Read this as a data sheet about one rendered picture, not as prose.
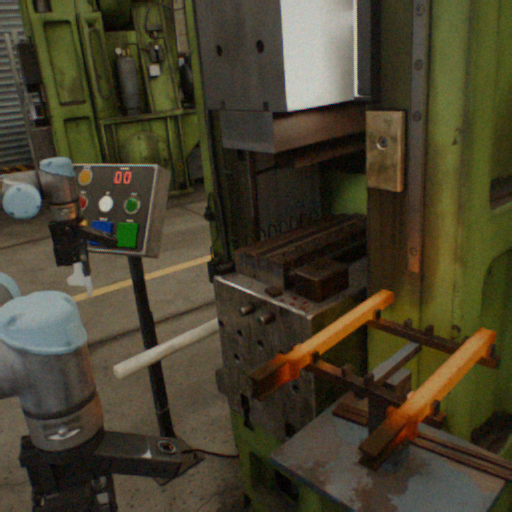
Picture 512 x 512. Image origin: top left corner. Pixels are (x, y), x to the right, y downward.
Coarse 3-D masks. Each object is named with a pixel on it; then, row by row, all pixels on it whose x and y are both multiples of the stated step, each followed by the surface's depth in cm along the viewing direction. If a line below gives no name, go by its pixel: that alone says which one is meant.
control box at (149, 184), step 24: (96, 168) 170; (120, 168) 166; (144, 168) 162; (96, 192) 168; (120, 192) 165; (144, 192) 161; (168, 192) 167; (96, 216) 167; (120, 216) 163; (144, 216) 160; (144, 240) 158
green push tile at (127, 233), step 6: (120, 228) 162; (126, 228) 161; (132, 228) 160; (138, 228) 160; (120, 234) 161; (126, 234) 160; (132, 234) 159; (120, 240) 161; (126, 240) 160; (132, 240) 159; (120, 246) 161; (126, 246) 160; (132, 246) 159
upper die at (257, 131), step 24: (240, 120) 129; (264, 120) 123; (288, 120) 124; (312, 120) 130; (336, 120) 135; (360, 120) 142; (240, 144) 132; (264, 144) 125; (288, 144) 126; (312, 144) 132
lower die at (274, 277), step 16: (304, 224) 165; (320, 224) 161; (272, 240) 151; (304, 240) 146; (336, 240) 146; (352, 240) 151; (240, 256) 147; (256, 256) 141; (272, 256) 138; (288, 256) 138; (320, 256) 143; (352, 256) 153; (240, 272) 149; (256, 272) 143; (272, 272) 138; (288, 272) 136
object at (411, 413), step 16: (480, 336) 99; (464, 352) 94; (480, 352) 96; (448, 368) 90; (464, 368) 91; (432, 384) 86; (448, 384) 87; (416, 400) 83; (432, 400) 83; (400, 416) 79; (416, 416) 80; (384, 432) 76; (400, 432) 77; (416, 432) 79; (368, 448) 73; (384, 448) 74; (368, 464) 74
